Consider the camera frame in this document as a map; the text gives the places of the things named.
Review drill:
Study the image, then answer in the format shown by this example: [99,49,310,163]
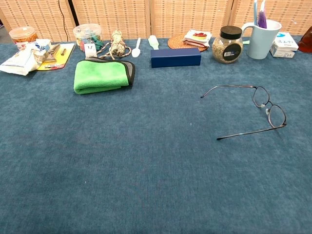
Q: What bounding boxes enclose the light blue mug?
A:
[241,19,283,60]

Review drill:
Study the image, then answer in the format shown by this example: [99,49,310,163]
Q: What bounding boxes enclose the white crumpled snack bag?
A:
[0,45,41,76]

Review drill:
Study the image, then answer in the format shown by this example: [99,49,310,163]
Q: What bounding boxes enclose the yellow blister pack tool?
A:
[37,43,76,71]

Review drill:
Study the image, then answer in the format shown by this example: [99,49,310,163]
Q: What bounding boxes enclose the round woven rattan coaster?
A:
[167,33,208,53]

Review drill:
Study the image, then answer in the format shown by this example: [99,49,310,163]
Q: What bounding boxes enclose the white plastic spoon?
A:
[131,37,142,58]

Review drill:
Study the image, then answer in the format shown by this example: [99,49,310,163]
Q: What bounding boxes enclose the green microfibre cloth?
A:
[73,60,130,95]

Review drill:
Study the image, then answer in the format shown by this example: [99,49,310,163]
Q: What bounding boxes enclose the beige braided rope bundle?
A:
[97,29,132,60]

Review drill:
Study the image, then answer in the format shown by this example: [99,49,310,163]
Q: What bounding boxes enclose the orange snack jar clear lid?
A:
[9,26,39,51]

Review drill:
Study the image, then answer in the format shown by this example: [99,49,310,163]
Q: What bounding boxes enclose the woven bamboo folding screen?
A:
[0,0,312,44]

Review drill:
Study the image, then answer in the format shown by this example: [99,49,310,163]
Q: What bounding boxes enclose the white blue milk carton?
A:
[270,32,299,59]

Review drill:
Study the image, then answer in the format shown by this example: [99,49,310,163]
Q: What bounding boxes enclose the blue toothbrush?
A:
[253,0,259,26]

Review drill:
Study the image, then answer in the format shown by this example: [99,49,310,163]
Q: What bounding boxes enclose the glass jar black lid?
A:
[212,25,244,64]

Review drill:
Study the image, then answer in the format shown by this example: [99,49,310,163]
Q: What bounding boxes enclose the black stand pole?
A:
[67,0,77,27]

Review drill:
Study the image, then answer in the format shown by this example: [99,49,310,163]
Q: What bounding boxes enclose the white snack packet red cake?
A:
[182,29,212,48]

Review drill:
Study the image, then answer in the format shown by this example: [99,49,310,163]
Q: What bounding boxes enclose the purple toothbrush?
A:
[257,0,268,29]

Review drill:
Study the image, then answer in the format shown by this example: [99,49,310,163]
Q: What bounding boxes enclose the light green brush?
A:
[148,35,160,51]

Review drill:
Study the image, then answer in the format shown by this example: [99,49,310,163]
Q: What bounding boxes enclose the blue white small packet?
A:
[26,39,53,59]

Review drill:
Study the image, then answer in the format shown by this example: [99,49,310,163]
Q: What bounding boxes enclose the thin black hanging cable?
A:
[58,0,69,42]

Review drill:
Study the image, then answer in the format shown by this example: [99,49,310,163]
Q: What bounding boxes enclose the dark blue rectangular case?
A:
[150,47,202,68]

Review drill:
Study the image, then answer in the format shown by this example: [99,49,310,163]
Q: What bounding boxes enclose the clear jar of coloured clips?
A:
[73,23,103,52]

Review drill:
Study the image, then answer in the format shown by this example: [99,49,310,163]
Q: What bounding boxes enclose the wire-frame eyeglasses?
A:
[200,85,287,141]

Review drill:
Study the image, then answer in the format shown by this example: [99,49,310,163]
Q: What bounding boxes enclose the blue table cloth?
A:
[0,36,312,234]

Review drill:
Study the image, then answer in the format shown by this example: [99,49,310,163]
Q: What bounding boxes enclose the white charger plug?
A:
[84,43,98,59]

